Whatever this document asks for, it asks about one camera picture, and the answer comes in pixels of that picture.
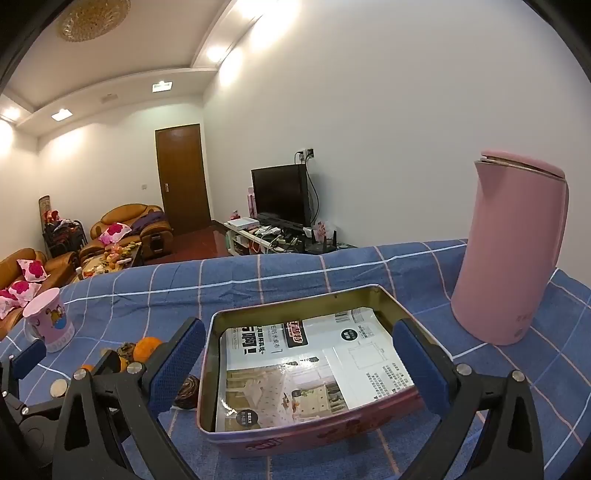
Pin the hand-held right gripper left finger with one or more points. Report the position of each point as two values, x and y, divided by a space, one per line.
178 364

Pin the pink floral cushion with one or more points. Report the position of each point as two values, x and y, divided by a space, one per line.
5 307
32 269
21 290
115 232

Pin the brown leather sofa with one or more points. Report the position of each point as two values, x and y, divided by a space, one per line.
14 267

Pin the purple cloth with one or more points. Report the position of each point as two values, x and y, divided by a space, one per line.
147 220

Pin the white wall socket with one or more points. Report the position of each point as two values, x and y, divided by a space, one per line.
305 154

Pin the dark brown pastry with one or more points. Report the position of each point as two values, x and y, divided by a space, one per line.
125 350

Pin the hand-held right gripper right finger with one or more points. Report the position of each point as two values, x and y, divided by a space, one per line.
418 364

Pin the rectangular ceiling light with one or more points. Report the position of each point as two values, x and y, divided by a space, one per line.
161 86

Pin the white television stand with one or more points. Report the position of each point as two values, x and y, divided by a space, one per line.
249 240

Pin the pink gift bag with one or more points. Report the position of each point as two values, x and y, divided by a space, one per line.
321 230

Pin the white paper leaflet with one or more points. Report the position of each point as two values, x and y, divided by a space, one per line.
364 374

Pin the tall pink box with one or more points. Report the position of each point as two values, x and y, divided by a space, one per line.
251 203

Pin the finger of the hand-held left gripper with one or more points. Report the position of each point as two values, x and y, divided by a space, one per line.
111 362
28 360

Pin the cluttered coffee table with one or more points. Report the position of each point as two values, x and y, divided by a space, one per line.
111 263

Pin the pink electric kettle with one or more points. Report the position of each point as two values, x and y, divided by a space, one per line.
508 249

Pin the black rack with red goods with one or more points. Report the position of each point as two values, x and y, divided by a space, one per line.
62 235

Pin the golden round ceiling lamp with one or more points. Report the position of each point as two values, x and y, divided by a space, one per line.
92 18

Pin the blue checked blanket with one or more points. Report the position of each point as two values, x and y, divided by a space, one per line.
323 272

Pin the pink rectangular tin box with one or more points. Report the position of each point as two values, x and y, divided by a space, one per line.
258 443

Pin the pink cartoon mug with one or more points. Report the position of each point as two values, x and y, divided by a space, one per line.
53 327

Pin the square recessed ceiling light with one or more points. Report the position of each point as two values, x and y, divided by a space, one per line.
61 115

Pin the brown leather armchair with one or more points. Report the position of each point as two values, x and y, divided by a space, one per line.
152 240

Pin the brown wooden door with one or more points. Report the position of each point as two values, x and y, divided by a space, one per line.
182 180

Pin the brown chocolate muffin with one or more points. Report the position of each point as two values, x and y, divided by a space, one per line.
188 392

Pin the white set-top box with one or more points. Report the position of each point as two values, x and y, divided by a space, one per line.
244 223

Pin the leaning patterned board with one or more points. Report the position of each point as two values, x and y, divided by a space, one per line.
44 207

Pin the pink silicone mug lid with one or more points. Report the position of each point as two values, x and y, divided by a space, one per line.
40 302

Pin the black flat television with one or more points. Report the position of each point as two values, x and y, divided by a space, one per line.
279 194

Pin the printed paper sheet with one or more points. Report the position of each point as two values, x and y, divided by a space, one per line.
295 369

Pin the black router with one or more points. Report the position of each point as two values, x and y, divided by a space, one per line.
321 247

